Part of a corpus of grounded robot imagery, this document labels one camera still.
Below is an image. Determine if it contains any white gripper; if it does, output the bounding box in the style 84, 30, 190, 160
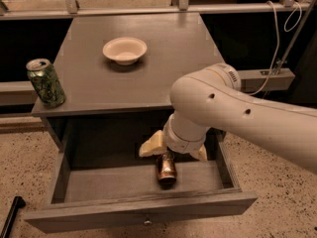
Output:
139, 111, 208, 162

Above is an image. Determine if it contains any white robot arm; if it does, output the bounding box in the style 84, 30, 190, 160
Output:
139, 63, 317, 174

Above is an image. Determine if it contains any grey open drawer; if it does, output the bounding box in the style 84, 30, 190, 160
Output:
24, 117, 257, 233

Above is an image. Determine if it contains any round metal drawer knob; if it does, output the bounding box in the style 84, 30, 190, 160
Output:
143, 216, 153, 226

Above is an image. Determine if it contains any green soda can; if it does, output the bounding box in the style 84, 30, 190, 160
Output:
26, 59, 66, 108

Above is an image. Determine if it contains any grey wooden cabinet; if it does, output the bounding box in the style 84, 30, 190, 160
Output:
30, 12, 246, 151

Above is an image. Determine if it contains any white paper bowl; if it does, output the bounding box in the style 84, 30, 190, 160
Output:
102, 37, 148, 65

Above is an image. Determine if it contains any black bar on floor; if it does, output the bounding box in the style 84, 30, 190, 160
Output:
0, 196, 26, 238

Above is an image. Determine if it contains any metal frame rail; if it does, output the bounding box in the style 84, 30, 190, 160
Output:
0, 0, 317, 22

